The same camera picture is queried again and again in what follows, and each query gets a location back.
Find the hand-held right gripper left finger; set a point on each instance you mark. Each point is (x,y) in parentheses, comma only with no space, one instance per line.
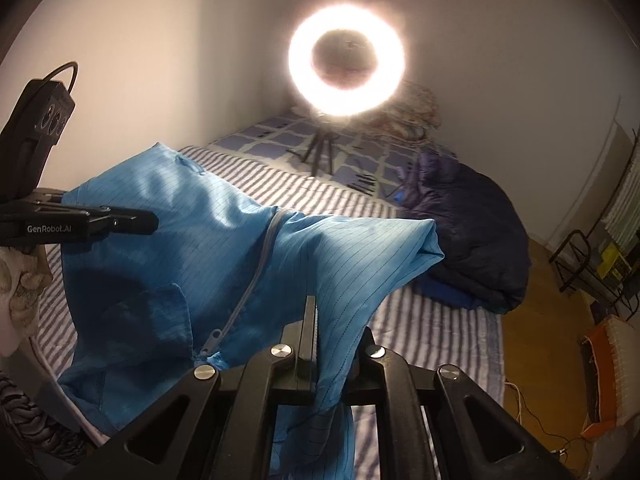
(305,350)

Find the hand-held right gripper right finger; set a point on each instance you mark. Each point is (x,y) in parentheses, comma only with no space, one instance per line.
(367,362)

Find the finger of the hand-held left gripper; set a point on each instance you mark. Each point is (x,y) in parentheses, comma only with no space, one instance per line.
(132,222)

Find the light blue jacket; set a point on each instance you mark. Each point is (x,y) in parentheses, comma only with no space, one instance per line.
(225,260)

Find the black clothes rack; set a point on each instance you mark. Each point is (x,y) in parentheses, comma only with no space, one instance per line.
(575,245)

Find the person's left hand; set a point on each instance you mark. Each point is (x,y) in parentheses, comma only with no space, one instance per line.
(22,290)

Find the grey striped bed sheet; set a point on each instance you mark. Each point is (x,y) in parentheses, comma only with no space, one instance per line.
(425,325)

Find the blue folded garment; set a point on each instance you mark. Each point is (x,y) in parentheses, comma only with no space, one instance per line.
(450,295)

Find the blue checked bed sheet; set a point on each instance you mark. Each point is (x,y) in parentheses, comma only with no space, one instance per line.
(280,140)

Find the dark navy padded jacket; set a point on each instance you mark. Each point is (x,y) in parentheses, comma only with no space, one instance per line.
(475,220)

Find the black tripod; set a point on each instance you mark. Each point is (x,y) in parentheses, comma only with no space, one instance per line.
(320,147)

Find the floral folded quilt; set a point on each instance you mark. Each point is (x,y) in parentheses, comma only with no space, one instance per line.
(415,115)

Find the yellow box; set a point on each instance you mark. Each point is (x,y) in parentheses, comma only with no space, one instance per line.
(615,260)

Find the striped hanging towel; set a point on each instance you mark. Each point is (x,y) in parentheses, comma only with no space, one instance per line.
(625,200)

